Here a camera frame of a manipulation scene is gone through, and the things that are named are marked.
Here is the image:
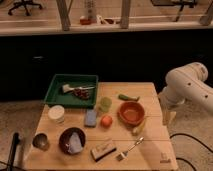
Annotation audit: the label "dark red grapes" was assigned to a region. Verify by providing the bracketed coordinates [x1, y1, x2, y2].
[73, 89, 90, 100]

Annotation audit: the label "white round container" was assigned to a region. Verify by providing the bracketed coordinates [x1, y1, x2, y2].
[48, 105, 65, 123]

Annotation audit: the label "crumpled blue-grey cloth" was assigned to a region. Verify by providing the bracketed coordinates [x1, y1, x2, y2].
[68, 133, 83, 154]

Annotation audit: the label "black cable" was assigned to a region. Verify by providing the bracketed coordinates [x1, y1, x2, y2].
[169, 132, 213, 171]

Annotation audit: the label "small metal cup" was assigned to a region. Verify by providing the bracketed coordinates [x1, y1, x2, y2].
[32, 133, 49, 151]

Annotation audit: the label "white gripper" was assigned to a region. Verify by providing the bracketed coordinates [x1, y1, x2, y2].
[160, 100, 176, 126]

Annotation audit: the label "black pole stand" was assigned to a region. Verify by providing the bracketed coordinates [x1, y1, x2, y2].
[6, 132, 20, 171]

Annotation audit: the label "white-handled brush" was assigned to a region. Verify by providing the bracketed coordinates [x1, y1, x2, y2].
[62, 84, 94, 93]

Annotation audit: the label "blue sponge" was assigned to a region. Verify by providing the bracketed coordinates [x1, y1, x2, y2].
[84, 110, 97, 127]

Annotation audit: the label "red object on shelf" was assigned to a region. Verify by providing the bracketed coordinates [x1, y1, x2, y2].
[79, 16, 92, 25]

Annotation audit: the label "dark brown bowl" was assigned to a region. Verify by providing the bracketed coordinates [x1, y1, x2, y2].
[59, 127, 86, 155]

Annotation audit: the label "green cucumber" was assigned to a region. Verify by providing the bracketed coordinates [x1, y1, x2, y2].
[118, 94, 140, 102]

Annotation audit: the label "green plastic tray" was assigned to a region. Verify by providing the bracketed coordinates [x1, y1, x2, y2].
[44, 74, 98, 109]

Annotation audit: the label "yellow banana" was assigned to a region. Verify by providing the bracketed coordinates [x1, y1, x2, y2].
[132, 117, 147, 136]

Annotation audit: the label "orange bowl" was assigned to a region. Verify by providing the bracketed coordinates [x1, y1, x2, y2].
[117, 101, 145, 126]

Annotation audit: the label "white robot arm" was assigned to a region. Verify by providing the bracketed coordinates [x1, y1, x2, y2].
[158, 62, 213, 125]

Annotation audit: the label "wooden block eraser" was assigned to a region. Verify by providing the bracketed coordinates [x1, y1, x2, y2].
[90, 139, 117, 162]

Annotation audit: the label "orange apple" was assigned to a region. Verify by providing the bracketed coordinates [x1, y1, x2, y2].
[100, 115, 113, 128]

